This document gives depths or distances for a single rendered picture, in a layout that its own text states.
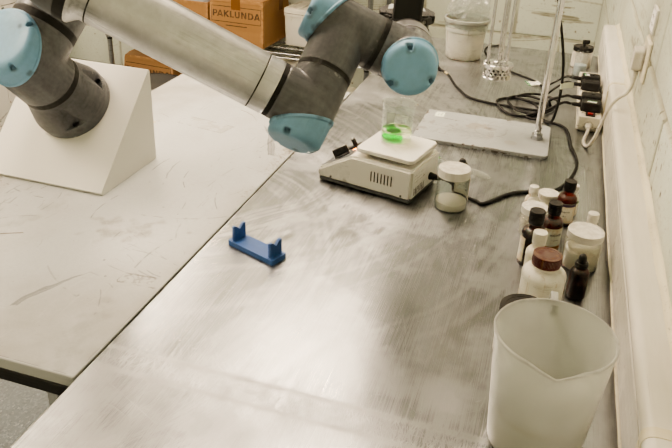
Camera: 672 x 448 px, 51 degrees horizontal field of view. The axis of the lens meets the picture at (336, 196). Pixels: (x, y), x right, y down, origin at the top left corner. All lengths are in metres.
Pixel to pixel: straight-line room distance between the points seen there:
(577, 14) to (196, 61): 2.93
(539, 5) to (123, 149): 2.63
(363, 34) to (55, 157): 0.72
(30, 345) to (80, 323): 0.07
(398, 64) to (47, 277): 0.61
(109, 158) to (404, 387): 0.74
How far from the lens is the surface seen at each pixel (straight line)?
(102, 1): 0.91
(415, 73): 0.95
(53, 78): 1.34
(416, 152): 1.34
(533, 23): 3.69
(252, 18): 3.57
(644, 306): 0.96
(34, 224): 1.31
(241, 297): 1.06
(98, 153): 1.41
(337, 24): 0.96
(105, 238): 1.23
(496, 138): 1.66
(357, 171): 1.35
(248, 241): 1.17
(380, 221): 1.27
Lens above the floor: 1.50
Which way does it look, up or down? 27 degrees down
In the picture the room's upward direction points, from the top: 3 degrees clockwise
